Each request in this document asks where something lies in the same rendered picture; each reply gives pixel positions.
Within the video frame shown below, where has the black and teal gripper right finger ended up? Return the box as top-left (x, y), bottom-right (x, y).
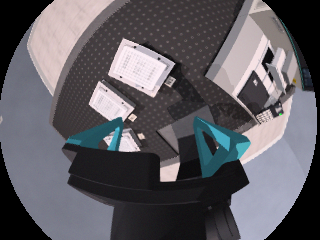
top-left (193, 116), bottom-right (251, 178)

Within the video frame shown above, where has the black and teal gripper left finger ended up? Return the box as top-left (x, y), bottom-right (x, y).
top-left (66, 117), bottom-right (124, 151)

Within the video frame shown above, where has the white multi-well plate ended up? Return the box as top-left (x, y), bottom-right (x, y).
top-left (91, 88), bottom-right (127, 120)
top-left (113, 46), bottom-right (166, 90)
top-left (106, 137), bottom-right (136, 152)

